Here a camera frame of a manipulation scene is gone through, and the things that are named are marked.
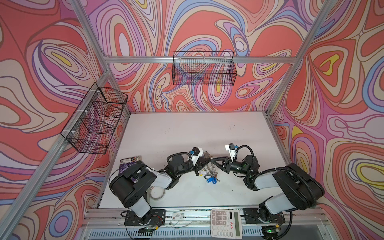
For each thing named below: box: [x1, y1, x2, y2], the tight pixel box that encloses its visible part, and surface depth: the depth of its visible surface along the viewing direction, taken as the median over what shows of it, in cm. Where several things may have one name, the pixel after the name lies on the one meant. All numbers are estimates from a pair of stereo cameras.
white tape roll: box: [149, 186, 166, 200], surface depth 82 cm
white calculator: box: [210, 209, 243, 240], surface depth 71 cm
